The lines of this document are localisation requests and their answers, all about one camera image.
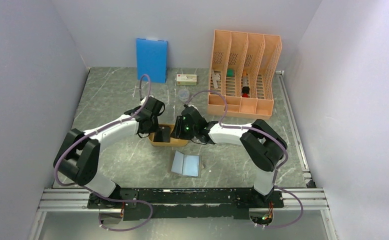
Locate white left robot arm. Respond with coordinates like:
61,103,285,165
53,96,165,208

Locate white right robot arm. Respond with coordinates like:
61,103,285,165
170,105,288,207

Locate stack of black cards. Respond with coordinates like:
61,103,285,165
153,125,172,143

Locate orange oval plastic tray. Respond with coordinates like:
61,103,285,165
148,124,189,147

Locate clear round plastic jar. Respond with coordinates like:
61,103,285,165
177,89,191,103

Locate small green white carton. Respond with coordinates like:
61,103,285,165
175,74,198,86

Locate black red stamp knob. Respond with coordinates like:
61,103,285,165
241,86,250,98

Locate blue upright box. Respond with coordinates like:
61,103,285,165
135,38,168,84

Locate green eraser block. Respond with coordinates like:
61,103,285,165
226,68,235,78

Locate orange grey utility knife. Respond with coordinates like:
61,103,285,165
242,71,249,87

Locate peach desk file organizer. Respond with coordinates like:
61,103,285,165
207,29,283,120

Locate grey metal bracket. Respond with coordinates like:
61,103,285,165
210,69,221,89

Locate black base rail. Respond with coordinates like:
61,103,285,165
87,187,284,221

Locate aluminium frame rail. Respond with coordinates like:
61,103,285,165
28,187,338,240

